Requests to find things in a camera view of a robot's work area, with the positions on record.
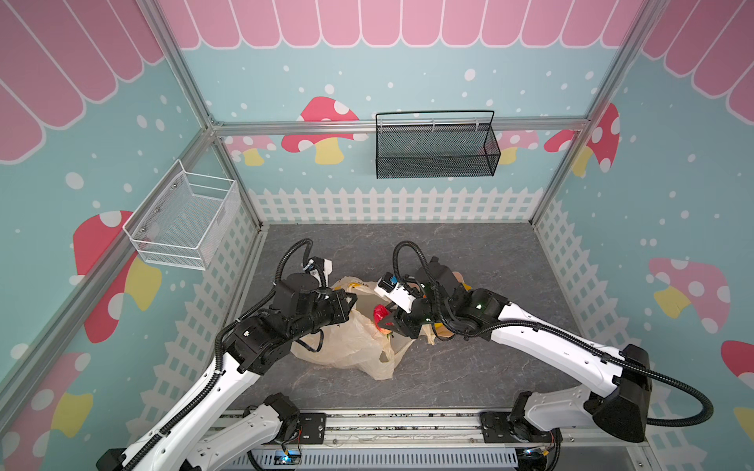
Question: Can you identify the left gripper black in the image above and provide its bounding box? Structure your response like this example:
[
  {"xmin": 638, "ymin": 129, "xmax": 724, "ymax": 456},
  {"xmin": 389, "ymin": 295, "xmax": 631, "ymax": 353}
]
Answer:
[{"xmin": 289, "ymin": 288, "xmax": 359, "ymax": 341}]

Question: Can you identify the red oblong fruit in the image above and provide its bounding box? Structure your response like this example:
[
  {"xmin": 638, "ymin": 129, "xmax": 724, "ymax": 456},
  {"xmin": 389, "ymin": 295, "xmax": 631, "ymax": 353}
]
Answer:
[{"xmin": 372, "ymin": 304, "xmax": 391, "ymax": 329}]

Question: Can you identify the banana print plastic bag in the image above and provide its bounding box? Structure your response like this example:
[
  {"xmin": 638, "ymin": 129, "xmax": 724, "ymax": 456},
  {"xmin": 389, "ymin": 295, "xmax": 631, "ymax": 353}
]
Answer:
[{"xmin": 291, "ymin": 277, "xmax": 414, "ymax": 381}]

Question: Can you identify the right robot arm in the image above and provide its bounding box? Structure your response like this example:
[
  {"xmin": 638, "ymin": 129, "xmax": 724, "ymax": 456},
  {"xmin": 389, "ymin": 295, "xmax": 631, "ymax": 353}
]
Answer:
[{"xmin": 377, "ymin": 241, "xmax": 714, "ymax": 443}]

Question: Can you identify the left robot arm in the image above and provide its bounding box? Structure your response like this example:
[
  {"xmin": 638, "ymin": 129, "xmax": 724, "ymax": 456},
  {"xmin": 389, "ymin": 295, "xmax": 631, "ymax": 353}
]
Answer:
[{"xmin": 96, "ymin": 239, "xmax": 357, "ymax": 470}]

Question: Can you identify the pink wavy fruit plate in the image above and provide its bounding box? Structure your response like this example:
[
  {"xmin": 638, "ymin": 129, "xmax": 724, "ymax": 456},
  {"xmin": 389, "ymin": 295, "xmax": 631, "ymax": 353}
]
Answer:
[{"xmin": 432, "ymin": 271, "xmax": 470, "ymax": 341}]

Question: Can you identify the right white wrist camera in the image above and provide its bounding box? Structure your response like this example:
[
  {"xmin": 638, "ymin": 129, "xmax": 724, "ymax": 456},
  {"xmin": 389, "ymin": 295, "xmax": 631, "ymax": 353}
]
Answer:
[{"xmin": 374, "ymin": 272, "xmax": 417, "ymax": 313}]

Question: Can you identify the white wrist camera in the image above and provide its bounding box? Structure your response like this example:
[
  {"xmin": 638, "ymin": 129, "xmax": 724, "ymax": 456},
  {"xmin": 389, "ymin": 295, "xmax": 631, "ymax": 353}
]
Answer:
[
  {"xmin": 302, "ymin": 257, "xmax": 333, "ymax": 288},
  {"xmin": 374, "ymin": 272, "xmax": 417, "ymax": 313}
]

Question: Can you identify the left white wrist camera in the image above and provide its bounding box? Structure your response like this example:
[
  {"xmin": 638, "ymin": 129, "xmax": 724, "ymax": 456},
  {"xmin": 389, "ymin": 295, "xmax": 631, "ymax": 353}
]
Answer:
[{"xmin": 302, "ymin": 257, "xmax": 333, "ymax": 288}]

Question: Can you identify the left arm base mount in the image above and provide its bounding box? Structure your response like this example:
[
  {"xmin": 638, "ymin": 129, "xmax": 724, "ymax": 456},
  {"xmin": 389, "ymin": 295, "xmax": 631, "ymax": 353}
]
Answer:
[{"xmin": 281, "ymin": 412, "xmax": 327, "ymax": 445}]

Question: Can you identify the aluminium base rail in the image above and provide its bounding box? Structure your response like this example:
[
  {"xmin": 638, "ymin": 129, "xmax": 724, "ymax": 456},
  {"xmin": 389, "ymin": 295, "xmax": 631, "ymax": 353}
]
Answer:
[{"xmin": 209, "ymin": 408, "xmax": 661, "ymax": 470}]

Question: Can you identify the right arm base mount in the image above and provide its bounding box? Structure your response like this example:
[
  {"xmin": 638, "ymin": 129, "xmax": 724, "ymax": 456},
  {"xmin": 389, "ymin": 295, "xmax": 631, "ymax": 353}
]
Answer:
[{"xmin": 479, "ymin": 411, "xmax": 553, "ymax": 445}]

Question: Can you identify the white wire mesh basket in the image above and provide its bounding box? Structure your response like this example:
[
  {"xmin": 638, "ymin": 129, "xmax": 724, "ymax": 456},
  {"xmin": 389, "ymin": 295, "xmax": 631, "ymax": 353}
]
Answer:
[{"xmin": 123, "ymin": 161, "xmax": 241, "ymax": 271}]

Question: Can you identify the black wire mesh basket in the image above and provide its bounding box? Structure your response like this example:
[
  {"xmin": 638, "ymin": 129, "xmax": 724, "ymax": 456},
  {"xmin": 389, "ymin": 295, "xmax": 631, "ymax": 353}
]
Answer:
[{"xmin": 375, "ymin": 110, "xmax": 502, "ymax": 180}]

